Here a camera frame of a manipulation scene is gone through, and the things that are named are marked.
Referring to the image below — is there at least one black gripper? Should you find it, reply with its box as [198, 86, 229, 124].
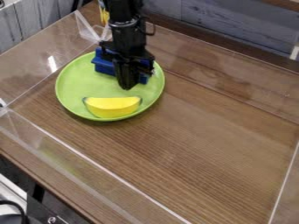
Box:
[99, 20, 155, 89]

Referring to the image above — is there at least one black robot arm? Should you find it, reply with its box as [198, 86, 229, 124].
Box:
[99, 0, 155, 90]

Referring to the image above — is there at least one green round plate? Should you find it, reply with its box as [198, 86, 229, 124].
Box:
[55, 52, 166, 122]

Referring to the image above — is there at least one yellow half-round block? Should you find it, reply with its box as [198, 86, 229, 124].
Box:
[83, 96, 143, 118]

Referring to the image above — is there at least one yellow labelled tin can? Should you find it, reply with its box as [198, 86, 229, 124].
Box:
[98, 0, 110, 25]

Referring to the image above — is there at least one clear acrylic corner bracket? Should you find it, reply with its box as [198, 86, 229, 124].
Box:
[75, 10, 113, 43]

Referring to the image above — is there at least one black cable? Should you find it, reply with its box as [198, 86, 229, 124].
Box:
[0, 199, 29, 224]

